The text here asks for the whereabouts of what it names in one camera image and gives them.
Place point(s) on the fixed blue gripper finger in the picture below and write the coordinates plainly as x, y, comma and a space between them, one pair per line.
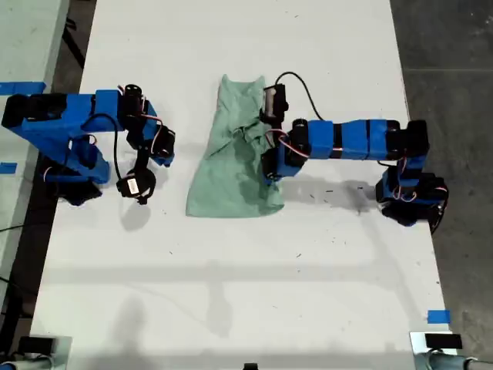
163, 162
274, 179

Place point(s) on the pale green T-shirt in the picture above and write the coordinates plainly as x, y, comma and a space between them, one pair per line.
223, 185

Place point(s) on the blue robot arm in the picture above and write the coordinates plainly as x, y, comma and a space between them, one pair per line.
58, 123
354, 138

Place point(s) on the black metal strut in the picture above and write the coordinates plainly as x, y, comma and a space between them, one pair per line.
75, 46

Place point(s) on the long blue tape strip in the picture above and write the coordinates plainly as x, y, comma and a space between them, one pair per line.
23, 86

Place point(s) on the short blue tape strip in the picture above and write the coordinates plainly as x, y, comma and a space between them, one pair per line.
7, 168

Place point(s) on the white side table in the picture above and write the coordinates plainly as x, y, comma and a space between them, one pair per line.
23, 46

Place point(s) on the small black clip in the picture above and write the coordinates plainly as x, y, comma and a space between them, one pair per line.
250, 366

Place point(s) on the blue tape patch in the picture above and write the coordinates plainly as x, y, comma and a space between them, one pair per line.
439, 317

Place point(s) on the small black box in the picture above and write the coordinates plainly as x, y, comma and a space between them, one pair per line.
35, 345
443, 340

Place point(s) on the pale grey padded tube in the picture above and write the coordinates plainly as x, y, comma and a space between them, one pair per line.
27, 364
447, 362

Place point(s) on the black camera box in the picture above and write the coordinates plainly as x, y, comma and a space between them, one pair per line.
274, 104
133, 187

